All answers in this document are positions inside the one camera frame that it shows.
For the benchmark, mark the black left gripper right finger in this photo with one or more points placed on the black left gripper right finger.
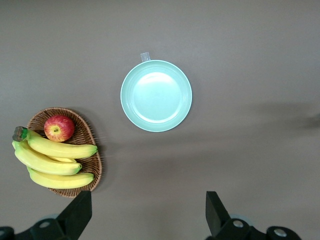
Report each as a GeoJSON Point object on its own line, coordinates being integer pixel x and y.
{"type": "Point", "coordinates": [217, 217]}

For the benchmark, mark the clear tape strip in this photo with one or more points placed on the clear tape strip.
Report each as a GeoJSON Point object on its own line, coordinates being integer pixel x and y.
{"type": "Point", "coordinates": [145, 57]}

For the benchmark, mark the yellow banana bunch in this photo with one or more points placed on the yellow banana bunch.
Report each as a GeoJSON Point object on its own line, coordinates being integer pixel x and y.
{"type": "Point", "coordinates": [48, 165]}

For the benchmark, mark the mint green round plate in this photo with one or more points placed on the mint green round plate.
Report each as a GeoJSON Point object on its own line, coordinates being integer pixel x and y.
{"type": "Point", "coordinates": [155, 96]}

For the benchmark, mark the red yellow apple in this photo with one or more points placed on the red yellow apple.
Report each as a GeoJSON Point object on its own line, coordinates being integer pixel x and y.
{"type": "Point", "coordinates": [59, 128]}

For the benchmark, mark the brown table cover sheet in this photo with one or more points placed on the brown table cover sheet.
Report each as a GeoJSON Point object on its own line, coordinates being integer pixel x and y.
{"type": "Point", "coordinates": [237, 50]}

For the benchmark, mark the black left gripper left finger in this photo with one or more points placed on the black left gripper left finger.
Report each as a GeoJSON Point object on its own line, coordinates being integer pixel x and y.
{"type": "Point", "coordinates": [72, 217]}

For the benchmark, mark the brown wicker basket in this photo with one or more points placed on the brown wicker basket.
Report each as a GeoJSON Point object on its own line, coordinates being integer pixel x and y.
{"type": "Point", "coordinates": [83, 132]}

